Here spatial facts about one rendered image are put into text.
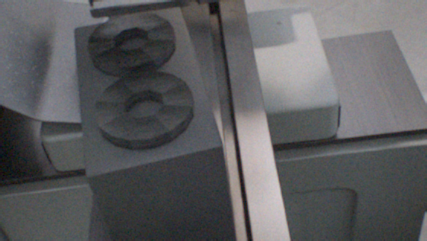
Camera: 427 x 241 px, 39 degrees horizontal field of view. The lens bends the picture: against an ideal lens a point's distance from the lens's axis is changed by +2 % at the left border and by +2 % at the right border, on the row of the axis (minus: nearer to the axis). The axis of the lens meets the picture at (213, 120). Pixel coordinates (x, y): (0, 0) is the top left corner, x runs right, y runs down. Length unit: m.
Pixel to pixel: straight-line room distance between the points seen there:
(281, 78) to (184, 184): 0.51
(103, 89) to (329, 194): 0.65
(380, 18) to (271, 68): 1.51
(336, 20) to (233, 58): 1.63
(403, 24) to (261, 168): 1.81
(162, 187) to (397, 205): 0.73
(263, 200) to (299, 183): 0.39
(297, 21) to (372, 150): 0.28
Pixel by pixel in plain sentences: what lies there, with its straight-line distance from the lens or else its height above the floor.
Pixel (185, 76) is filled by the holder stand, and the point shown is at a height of 1.10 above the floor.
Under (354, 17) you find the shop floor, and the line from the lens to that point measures 2.51.
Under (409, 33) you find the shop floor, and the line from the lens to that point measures 2.44.
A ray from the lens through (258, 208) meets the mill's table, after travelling 0.69.
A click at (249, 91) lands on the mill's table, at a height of 0.91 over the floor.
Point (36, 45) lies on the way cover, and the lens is 1.05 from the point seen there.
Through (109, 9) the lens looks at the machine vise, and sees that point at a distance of 1.01.
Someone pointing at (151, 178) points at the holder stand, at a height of 1.08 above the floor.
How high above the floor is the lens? 1.48
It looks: 45 degrees down
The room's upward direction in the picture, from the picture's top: 8 degrees counter-clockwise
